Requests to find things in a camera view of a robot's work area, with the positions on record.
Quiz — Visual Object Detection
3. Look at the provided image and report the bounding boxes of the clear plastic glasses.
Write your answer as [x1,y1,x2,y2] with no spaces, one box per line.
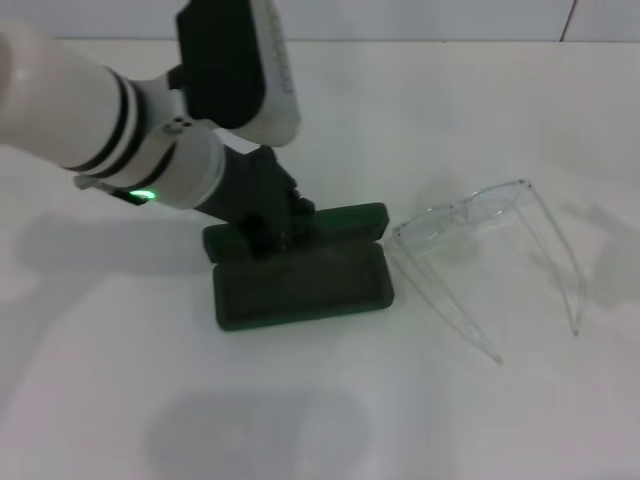
[391,177,588,367]

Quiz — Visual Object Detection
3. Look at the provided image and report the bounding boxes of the green glasses case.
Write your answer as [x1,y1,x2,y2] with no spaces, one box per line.
[202,202,397,334]

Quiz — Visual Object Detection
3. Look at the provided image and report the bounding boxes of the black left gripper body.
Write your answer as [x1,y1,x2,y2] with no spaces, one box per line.
[196,142,302,227]

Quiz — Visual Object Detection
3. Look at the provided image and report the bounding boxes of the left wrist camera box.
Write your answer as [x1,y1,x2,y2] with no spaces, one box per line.
[173,0,303,147]

